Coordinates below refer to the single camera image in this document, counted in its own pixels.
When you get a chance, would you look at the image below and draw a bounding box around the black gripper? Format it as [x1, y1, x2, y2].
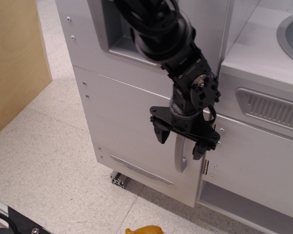
[150, 106, 220, 160]

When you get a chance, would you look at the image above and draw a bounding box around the silver fridge door handle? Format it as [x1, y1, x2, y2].
[174, 135, 187, 173]

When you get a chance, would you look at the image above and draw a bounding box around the white fridge door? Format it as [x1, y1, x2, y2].
[73, 67, 202, 207]
[56, 0, 230, 107]

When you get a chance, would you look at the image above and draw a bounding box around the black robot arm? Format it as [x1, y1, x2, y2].
[115, 0, 221, 160]

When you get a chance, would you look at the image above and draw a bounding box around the white toy fridge cabinet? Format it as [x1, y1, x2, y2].
[56, 0, 229, 206]

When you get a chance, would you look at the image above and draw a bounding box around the lower brass cabinet hinge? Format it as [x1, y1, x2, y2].
[203, 159, 209, 175]

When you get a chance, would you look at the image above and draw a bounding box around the aluminium extrusion foot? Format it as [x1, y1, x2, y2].
[110, 170, 130, 189]

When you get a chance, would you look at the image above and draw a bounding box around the white toy kitchen counter unit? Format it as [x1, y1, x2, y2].
[198, 0, 293, 234]

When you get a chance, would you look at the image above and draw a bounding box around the white cabinet door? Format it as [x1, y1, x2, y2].
[203, 116, 293, 218]

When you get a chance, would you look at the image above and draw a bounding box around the orange toy chicken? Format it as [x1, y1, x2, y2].
[125, 225, 164, 234]

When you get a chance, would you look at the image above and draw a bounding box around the silver vent panel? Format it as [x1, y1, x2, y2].
[235, 88, 293, 131]

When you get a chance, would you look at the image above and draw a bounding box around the silver ice dispenser recess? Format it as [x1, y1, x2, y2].
[87, 0, 160, 67]

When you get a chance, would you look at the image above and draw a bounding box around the plywood panel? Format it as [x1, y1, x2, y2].
[0, 0, 52, 131]

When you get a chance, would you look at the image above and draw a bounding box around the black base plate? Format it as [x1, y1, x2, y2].
[8, 206, 51, 234]

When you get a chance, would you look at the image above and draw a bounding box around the black cable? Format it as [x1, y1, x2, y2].
[0, 211, 17, 234]

